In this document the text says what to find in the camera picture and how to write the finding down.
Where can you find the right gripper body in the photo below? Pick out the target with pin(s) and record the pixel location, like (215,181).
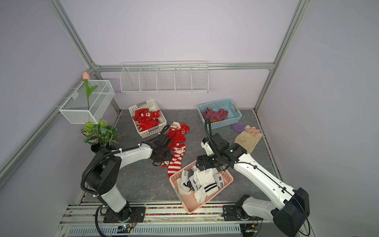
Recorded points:
(208,162)

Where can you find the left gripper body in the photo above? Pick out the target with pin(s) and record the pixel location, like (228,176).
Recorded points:
(165,155)

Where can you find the red penguin sock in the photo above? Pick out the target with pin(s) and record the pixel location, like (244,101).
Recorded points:
(165,164)

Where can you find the santa striped small sock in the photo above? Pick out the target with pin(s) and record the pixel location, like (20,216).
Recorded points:
(175,163)

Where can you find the white sock grey emblem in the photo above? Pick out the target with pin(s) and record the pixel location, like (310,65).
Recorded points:
(218,177)

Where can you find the white black striped sock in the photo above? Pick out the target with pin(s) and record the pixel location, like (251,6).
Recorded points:
(208,187)

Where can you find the santa face red sock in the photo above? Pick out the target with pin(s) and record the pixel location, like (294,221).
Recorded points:
(179,127)

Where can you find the white sock black pattern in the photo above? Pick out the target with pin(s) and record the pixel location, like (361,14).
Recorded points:
(184,184)

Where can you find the red white striped sock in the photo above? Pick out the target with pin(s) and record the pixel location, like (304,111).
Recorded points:
(146,119)

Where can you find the pink purple yellow sock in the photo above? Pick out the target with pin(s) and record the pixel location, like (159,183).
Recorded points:
(215,116)

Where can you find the plain red fleece sock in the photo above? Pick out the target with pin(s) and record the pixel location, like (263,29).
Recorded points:
(177,140)

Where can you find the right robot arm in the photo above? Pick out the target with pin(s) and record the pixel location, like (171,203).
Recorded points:
(288,208)

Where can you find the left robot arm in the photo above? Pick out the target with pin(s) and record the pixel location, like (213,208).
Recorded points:
(100,176)

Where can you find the pink plastic basket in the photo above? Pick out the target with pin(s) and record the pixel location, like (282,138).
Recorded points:
(195,188)

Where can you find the white plastic basket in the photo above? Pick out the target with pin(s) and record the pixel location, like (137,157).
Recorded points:
(152,106)

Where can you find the blue plastic basket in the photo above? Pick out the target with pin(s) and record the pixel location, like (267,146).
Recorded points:
(234,114)

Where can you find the beige work glove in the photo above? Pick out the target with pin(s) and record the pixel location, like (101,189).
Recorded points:
(248,140)

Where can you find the green potted plant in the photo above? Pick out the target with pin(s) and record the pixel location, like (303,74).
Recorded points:
(100,135)

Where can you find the artificial pink tulip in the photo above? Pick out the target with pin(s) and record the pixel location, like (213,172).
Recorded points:
(88,89)

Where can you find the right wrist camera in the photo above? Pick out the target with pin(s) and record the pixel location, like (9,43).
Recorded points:
(205,145)

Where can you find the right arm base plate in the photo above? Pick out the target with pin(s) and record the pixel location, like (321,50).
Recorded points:
(236,213)

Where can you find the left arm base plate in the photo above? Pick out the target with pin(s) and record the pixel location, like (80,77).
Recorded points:
(127,215)

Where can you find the white wire wall shelf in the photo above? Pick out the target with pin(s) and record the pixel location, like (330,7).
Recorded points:
(164,77)

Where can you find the white mesh wall box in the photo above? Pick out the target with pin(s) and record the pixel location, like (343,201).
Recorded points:
(74,109)

